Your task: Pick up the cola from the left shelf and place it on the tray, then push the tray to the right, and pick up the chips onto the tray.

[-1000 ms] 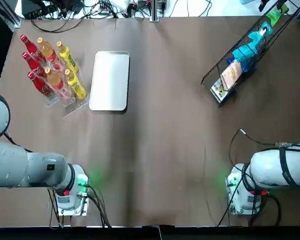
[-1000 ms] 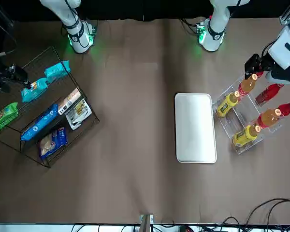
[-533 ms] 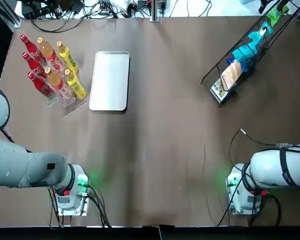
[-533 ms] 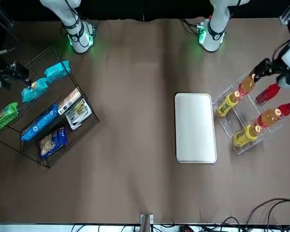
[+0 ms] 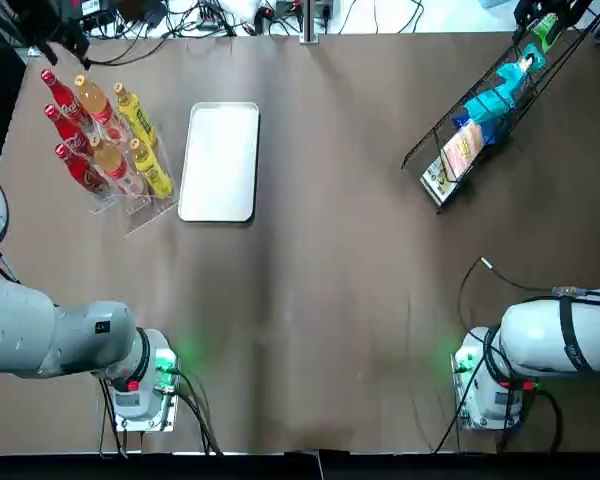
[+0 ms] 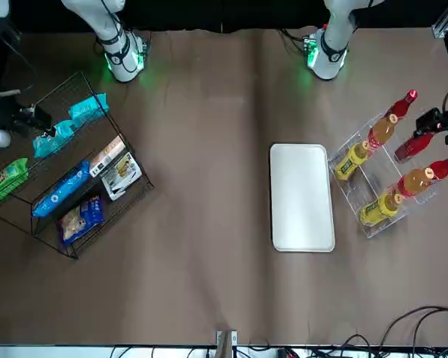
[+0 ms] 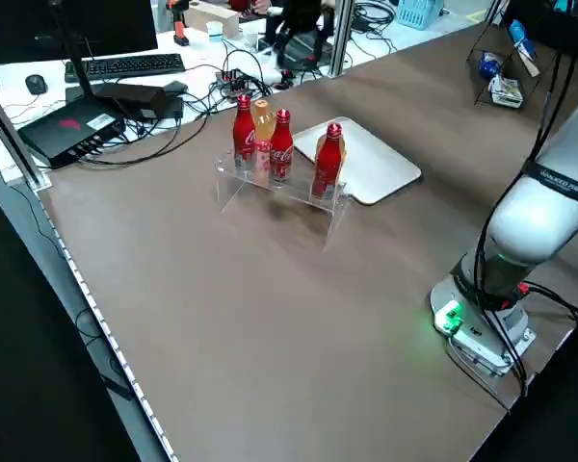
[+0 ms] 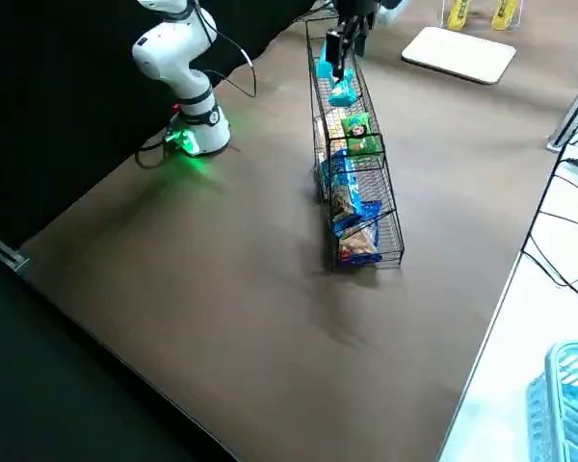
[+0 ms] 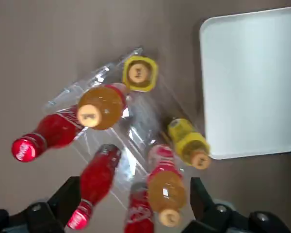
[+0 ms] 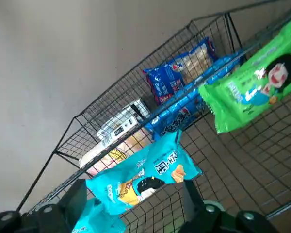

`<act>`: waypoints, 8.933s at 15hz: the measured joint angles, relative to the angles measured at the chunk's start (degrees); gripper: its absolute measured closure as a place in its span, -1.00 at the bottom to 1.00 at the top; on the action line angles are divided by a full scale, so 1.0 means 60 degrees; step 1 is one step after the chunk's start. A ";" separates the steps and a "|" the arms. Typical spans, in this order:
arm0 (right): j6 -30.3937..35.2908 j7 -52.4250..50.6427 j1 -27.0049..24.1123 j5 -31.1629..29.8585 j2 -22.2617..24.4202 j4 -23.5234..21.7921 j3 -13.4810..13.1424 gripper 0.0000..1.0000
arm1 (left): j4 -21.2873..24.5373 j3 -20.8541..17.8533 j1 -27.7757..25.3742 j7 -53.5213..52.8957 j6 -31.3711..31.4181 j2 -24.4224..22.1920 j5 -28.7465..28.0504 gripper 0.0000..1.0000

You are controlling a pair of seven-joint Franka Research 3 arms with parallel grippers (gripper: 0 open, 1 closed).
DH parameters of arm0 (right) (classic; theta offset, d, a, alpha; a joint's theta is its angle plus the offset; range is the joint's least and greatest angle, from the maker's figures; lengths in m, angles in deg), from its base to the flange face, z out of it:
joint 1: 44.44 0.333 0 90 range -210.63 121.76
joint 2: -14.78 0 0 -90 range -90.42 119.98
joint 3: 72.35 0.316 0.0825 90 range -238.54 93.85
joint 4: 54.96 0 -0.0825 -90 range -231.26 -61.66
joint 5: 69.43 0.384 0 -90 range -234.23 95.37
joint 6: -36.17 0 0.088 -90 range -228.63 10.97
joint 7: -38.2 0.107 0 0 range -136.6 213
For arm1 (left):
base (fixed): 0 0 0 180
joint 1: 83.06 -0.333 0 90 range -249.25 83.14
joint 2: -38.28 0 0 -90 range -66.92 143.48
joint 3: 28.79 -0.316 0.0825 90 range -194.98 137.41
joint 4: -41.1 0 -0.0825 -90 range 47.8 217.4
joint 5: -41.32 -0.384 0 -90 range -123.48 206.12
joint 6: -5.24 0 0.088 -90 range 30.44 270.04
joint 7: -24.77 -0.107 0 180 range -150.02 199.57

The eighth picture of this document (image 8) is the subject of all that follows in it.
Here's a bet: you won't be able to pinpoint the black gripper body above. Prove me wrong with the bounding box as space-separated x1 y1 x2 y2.
337 0 381 30

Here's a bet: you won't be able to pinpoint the white rectangular tray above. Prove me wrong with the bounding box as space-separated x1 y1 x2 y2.
401 26 518 87

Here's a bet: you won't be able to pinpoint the green chips packet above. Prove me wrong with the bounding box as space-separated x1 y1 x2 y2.
340 112 384 156

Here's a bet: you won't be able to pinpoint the clear acrylic tiered shelf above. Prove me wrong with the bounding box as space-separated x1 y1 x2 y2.
436 0 524 33

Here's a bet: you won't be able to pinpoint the blue chips packet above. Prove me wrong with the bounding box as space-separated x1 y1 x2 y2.
319 149 384 232

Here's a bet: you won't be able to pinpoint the yellow label tea bottle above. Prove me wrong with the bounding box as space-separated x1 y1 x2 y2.
490 0 517 30
448 0 471 29

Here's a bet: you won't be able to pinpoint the blue biscuit packet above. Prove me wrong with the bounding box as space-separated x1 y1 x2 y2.
334 218 384 269

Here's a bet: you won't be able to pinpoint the light blue plastic basket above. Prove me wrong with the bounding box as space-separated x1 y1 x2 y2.
524 340 578 462

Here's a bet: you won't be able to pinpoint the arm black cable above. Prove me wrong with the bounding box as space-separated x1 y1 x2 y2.
187 0 259 98

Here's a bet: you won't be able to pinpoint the black wire basket rack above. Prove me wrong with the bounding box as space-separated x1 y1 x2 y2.
304 17 406 274

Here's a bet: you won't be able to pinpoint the base black cables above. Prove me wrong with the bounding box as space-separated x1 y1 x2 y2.
134 128 184 169

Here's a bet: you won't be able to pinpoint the aluminium camera post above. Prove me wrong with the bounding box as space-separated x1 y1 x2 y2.
546 62 578 153

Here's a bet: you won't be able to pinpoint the aluminium frame rail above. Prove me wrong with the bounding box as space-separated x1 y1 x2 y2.
0 225 30 273

